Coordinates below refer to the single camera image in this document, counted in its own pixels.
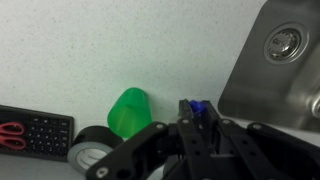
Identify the chrome sink faucet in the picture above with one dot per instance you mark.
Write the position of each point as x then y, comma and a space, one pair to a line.
316, 103

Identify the black duct tape roll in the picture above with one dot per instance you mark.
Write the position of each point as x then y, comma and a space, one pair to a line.
90, 150

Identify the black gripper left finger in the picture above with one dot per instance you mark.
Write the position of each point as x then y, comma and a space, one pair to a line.
140, 146

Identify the black keyboard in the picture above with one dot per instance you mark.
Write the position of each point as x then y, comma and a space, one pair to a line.
46, 136

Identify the metal sink drain strainer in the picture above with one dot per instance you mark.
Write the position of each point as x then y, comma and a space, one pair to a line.
285, 42

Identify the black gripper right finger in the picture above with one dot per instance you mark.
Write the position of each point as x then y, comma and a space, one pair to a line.
266, 153

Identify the green plastic cup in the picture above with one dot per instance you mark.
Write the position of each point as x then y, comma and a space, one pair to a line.
131, 111

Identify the stainless steel sink basin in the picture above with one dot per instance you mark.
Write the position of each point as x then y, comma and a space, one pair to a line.
253, 90

